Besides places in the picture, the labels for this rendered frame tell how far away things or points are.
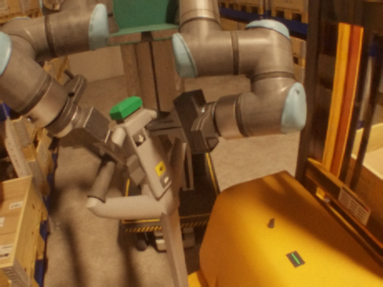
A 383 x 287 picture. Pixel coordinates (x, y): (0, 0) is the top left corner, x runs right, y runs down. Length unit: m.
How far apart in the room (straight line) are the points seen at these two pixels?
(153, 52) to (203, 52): 1.21
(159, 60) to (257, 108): 1.27
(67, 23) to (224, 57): 0.30
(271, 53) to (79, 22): 0.36
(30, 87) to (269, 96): 0.41
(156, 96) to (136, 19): 0.49
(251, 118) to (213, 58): 0.13
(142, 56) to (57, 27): 1.20
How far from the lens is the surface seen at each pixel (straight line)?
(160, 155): 0.75
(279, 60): 0.57
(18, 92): 0.52
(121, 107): 0.68
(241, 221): 1.13
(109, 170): 0.63
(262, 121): 0.55
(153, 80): 1.80
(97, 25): 0.59
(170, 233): 0.85
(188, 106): 0.62
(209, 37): 0.57
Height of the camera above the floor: 1.67
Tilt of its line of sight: 30 degrees down
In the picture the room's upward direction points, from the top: 5 degrees counter-clockwise
